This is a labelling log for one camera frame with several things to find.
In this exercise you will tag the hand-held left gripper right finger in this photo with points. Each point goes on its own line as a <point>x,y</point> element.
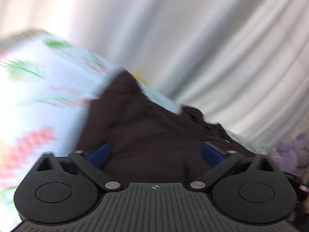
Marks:
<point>212,155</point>

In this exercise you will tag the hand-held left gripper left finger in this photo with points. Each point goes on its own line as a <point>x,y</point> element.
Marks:
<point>99,156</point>

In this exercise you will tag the dark brown jacket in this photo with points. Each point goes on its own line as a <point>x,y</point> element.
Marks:
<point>154,135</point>

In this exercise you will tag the purple teddy bear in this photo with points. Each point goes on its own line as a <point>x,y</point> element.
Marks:
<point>289,153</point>

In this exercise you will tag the floral bed sheet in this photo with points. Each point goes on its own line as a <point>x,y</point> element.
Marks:
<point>41,94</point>

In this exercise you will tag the white curtain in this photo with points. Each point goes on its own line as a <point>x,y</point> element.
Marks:
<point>193,41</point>

